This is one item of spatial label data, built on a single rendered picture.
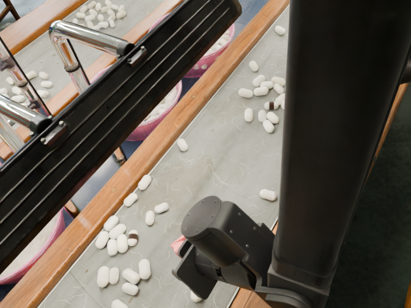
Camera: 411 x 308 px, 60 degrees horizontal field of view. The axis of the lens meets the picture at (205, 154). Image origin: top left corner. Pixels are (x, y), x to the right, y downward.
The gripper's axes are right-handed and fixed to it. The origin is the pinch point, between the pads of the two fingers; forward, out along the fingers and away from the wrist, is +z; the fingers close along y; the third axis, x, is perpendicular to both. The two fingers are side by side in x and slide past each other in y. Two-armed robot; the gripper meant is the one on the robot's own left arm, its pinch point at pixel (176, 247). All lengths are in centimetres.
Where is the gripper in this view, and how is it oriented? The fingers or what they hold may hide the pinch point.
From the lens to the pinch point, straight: 58.6
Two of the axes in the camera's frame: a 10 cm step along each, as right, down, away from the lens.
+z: -5.9, 0.9, 8.0
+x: 6.1, 7.0, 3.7
